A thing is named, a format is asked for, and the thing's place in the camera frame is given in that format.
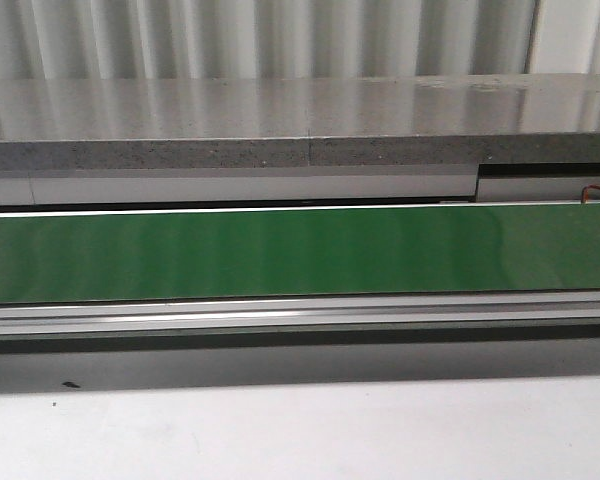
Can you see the grey stone counter ledge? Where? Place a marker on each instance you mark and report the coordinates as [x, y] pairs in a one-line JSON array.
[[80, 124]]

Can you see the white pleated curtain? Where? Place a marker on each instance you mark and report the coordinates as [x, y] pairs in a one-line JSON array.
[[295, 39]]

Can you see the silver conveyor frame rail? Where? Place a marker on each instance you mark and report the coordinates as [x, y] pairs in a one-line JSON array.
[[305, 314]]

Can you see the green conveyor belt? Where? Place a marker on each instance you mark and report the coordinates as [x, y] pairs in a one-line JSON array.
[[136, 256]]

